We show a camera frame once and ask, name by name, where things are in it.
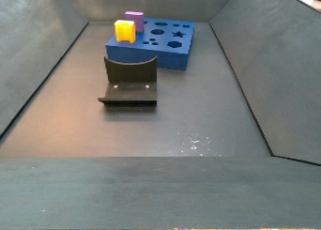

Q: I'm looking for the black curved fixture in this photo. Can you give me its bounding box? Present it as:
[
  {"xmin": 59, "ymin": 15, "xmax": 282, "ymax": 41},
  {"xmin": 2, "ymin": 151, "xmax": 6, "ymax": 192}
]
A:
[{"xmin": 97, "ymin": 58, "xmax": 158, "ymax": 105}]

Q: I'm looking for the blue foam shape board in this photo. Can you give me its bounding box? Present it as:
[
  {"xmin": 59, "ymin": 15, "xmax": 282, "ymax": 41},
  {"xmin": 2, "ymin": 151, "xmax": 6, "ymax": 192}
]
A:
[{"xmin": 105, "ymin": 18, "xmax": 194, "ymax": 70}]

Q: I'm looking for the yellow notched block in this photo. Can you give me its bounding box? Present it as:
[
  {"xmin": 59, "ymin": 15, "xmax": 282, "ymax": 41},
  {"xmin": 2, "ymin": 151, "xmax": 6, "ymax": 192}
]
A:
[{"xmin": 113, "ymin": 20, "xmax": 135, "ymax": 43}]

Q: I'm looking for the purple rectangular block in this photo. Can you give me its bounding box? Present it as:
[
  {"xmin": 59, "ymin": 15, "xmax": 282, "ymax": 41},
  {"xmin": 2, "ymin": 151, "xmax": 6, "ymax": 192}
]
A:
[{"xmin": 124, "ymin": 11, "xmax": 144, "ymax": 33}]

